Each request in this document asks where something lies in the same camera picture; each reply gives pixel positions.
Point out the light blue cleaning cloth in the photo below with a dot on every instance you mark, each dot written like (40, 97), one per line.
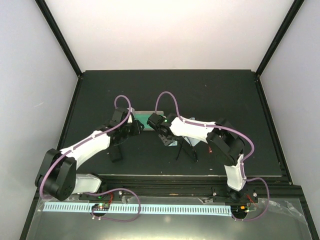
(171, 143)

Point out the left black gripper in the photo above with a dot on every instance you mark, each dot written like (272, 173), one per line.
(137, 129)

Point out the grey glasses case green lining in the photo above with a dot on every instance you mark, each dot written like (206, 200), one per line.
(143, 117)

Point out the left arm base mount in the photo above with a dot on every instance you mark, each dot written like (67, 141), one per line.
(105, 200)

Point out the black sunglasses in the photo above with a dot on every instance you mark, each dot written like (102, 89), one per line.
(186, 147)

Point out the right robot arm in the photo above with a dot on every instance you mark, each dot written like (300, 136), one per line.
(227, 147)

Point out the white slotted cable duct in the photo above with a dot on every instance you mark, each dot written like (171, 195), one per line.
(147, 209)

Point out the red thin-frame glasses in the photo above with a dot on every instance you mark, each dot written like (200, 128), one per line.
(210, 150)

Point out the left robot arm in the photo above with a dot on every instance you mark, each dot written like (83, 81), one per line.
(58, 176)

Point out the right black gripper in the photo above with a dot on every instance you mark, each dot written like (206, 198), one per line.
(165, 141)

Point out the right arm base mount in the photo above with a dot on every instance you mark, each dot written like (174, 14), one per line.
(241, 202)

